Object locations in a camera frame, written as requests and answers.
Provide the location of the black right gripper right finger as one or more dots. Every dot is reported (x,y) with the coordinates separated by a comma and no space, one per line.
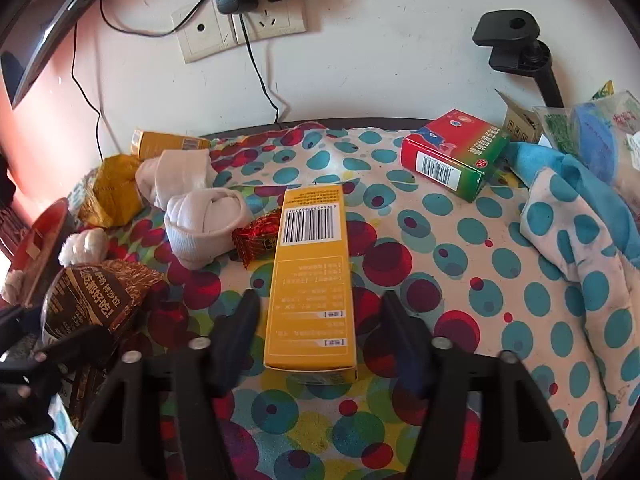
(519,435)

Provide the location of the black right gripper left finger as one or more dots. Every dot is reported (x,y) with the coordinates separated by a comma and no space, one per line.
(121,438)

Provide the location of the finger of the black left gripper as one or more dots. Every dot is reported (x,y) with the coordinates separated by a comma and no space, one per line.
(41,374)

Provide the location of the brown snack packet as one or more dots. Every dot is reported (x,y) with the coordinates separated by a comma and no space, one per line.
(109,294)

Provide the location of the white cotton bag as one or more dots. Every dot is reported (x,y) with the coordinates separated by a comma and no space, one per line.
(86,247)

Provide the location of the tall yellow medicine box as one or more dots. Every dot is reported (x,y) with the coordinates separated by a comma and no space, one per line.
(310,331)

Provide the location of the white sock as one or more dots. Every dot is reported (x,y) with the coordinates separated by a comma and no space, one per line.
(199,224)

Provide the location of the red foil candy wrapper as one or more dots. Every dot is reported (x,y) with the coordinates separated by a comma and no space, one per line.
(258,238)

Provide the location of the beige sock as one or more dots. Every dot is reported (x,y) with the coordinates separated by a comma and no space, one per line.
(174,173)

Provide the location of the colourful polka dot cloth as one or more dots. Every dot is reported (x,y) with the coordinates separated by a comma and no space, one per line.
(543,263)

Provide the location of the golden snack bag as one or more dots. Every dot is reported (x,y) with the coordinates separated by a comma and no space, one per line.
(108,196)

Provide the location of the small yellow medicine box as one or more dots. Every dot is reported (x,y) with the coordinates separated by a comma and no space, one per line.
(149,144)

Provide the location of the red green medicine box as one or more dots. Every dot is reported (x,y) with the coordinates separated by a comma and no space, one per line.
(457,150)

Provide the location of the clear bag with blue items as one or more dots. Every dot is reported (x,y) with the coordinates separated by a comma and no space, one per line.
(604,135)

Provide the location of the dark monitor edge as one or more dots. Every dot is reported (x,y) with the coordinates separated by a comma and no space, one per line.
(31,31)

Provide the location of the white wall switch plate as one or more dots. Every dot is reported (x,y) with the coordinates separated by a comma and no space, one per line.
(206,33)

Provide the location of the black clamp mount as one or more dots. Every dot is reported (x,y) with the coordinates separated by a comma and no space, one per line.
(513,36)

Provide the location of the white wall power socket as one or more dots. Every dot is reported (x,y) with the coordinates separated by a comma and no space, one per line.
(271,20)

